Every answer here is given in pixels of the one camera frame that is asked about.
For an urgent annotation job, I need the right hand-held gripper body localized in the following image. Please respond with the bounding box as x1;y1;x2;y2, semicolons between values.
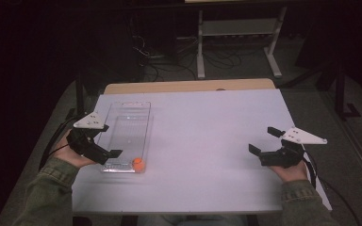
258;126;328;169

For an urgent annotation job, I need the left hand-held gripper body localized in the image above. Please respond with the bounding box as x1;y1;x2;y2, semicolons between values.
66;111;111;166

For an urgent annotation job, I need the clear plastic tray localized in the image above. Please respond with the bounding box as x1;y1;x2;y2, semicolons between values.
99;101;155;174

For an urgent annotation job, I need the orange ball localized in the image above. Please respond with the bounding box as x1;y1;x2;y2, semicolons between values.
131;157;146;172

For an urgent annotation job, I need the person's left hand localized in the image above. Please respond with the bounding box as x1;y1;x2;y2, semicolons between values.
52;129;97;170

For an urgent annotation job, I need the person's right hand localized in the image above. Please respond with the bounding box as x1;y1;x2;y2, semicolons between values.
269;159;309;184

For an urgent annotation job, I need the black metal stand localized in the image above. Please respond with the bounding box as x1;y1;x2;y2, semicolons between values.
64;73;87;124
333;63;362;121

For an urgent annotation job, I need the wooden table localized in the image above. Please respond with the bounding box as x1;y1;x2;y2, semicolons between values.
103;78;277;96

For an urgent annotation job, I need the white metal stand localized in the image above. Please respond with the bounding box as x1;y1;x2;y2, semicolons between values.
195;6;288;80

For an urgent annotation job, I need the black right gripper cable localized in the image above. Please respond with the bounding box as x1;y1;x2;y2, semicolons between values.
301;153;318;190

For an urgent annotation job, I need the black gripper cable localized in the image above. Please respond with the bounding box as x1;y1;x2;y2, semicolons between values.
301;153;318;190
38;113;80;172

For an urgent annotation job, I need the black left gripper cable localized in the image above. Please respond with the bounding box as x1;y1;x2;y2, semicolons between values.
38;113;80;172

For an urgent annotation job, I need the thin black floor cable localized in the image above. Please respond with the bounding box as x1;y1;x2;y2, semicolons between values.
318;177;362;226

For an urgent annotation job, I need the metal frame rail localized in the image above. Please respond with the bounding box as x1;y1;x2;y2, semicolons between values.
321;89;362;197

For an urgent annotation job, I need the tangle of floor cables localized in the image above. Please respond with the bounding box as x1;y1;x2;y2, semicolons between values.
127;17;265;83

